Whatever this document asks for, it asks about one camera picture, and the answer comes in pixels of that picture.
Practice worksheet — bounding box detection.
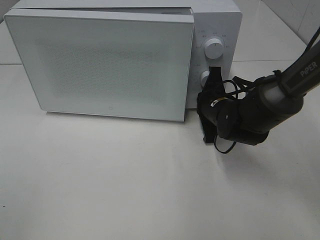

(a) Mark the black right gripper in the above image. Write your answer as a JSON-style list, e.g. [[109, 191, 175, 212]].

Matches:
[[196, 66, 269, 146]]

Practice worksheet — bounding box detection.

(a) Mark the white timer knob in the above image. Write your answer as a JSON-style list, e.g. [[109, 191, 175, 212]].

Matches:
[[200, 70, 210, 88]]

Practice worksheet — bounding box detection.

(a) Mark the white microwave door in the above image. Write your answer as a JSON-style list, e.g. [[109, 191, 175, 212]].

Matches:
[[4, 9, 194, 122]]

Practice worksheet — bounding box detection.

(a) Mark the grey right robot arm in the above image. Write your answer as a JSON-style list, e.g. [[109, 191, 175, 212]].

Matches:
[[196, 43, 320, 146]]

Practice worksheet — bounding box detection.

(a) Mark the upper white power knob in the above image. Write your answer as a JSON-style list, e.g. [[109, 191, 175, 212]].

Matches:
[[204, 37, 224, 60]]

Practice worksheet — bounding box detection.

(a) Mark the white microwave oven body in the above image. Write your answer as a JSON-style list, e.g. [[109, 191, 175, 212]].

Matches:
[[10, 0, 243, 109]]

